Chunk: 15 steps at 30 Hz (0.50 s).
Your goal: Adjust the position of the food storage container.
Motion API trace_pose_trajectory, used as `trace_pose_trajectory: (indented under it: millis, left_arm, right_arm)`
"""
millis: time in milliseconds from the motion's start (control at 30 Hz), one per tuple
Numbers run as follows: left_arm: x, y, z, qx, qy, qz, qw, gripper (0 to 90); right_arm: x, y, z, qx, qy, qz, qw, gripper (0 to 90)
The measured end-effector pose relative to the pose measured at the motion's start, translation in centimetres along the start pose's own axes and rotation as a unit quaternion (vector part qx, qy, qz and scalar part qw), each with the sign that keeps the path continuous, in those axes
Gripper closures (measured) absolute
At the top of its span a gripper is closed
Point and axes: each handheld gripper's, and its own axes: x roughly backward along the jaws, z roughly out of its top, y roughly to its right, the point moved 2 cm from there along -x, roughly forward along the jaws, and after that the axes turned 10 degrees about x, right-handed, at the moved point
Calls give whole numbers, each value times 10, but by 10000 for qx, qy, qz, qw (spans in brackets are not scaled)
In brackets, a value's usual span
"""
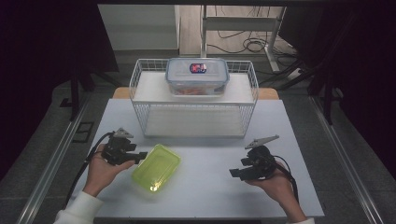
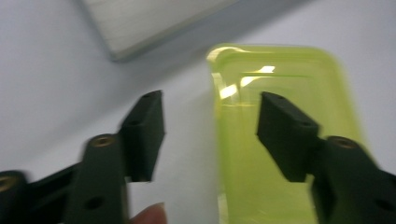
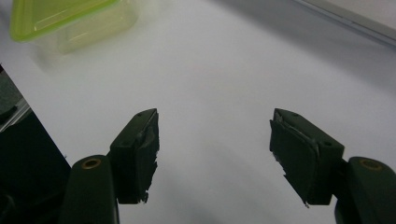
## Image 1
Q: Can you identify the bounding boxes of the yellow-green plastic container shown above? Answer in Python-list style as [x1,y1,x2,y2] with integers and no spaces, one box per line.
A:
[131,143,182,193]

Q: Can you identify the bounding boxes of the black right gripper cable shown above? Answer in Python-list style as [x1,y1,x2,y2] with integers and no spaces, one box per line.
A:
[273,155,301,205]

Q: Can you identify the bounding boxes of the black stand legs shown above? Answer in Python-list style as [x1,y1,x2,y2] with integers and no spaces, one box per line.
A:
[258,8,367,125]
[69,60,123,122]

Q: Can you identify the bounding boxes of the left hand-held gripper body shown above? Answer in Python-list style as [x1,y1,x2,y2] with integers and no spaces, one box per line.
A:
[101,127,138,166]

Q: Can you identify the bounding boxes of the white metal desk frame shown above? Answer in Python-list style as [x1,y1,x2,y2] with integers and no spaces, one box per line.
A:
[200,5,288,73]

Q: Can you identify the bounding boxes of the person's left hand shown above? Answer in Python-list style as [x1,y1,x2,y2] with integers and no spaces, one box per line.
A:
[83,143,136,198]

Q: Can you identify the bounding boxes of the aluminium floor rail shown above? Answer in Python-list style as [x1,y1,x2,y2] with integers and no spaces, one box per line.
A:
[15,95,92,224]
[307,94,386,224]

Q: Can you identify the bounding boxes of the person's right hand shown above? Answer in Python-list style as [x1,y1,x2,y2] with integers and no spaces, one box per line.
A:
[245,170,308,224]

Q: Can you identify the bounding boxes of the white cabinet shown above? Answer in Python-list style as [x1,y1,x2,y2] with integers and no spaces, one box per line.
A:
[97,4,181,58]

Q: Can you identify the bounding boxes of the clear container with blue-rimmed lid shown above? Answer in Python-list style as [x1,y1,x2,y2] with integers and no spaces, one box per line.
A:
[164,57,231,96]

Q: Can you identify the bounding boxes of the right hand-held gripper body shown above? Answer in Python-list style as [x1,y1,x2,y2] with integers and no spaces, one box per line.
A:
[241,134,280,180]

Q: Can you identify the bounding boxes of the wooden board under table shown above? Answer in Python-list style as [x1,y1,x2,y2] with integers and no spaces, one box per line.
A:
[112,87,280,101]

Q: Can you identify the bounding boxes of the white wire two-tier rack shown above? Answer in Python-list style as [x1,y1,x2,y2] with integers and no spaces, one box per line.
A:
[129,59,260,139]

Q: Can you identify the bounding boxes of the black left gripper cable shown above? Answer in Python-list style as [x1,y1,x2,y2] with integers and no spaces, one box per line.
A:
[64,132,115,207]

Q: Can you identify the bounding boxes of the black floor cables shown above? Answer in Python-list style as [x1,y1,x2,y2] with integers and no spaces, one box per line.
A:
[206,6,302,64]

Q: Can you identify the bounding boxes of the white power strip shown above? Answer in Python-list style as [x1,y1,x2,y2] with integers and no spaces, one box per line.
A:
[286,68,304,80]

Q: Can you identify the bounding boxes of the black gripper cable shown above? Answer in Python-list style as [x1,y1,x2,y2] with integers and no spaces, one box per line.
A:
[273,155,301,205]
[64,132,115,207]

